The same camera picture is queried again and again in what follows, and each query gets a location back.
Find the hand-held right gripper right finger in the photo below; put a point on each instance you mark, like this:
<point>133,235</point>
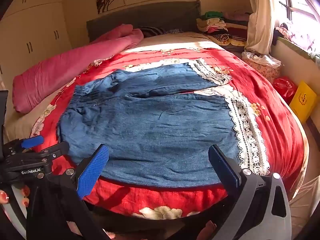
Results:
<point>222,168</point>

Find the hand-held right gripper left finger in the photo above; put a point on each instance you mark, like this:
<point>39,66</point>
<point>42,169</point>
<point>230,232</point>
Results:
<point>93,172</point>

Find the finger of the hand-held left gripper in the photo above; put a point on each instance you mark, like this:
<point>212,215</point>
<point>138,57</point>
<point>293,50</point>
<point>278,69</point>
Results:
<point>53,151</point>
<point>32,142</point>

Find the lace-trimmed blue denim pants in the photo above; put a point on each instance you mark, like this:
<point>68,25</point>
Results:
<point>155,130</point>

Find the person's left hand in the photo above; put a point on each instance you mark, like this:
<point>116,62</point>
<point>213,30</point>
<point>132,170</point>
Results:
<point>25,197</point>

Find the red floral blanket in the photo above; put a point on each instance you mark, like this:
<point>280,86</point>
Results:
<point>272,120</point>

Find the pink quilt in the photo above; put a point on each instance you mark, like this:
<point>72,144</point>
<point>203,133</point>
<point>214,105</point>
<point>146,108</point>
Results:
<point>62,70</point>

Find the red bag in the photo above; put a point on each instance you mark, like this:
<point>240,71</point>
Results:
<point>285,88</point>

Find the yellow box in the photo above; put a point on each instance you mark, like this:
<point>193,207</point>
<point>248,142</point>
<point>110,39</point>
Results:
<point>302,101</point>

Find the floral fabric basket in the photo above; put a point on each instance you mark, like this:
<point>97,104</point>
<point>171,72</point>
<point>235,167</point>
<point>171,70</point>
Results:
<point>262,66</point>

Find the cream wardrobe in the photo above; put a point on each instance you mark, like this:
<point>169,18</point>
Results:
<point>32,30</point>

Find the pile of folded clothes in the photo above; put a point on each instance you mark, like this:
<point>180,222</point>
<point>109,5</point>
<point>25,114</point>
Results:
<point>220,28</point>

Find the floral cloth on windowsill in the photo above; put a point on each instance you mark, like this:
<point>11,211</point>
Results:
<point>300,38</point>

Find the striped pillow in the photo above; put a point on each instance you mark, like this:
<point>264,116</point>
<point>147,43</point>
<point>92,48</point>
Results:
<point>152,31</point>

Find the cream curtain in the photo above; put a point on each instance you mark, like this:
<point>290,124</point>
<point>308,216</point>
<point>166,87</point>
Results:
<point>260,17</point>

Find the grey bed headboard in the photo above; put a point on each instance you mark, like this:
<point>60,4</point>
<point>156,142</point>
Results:
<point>155,15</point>

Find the window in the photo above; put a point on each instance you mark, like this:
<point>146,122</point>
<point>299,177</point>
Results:
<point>300,2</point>

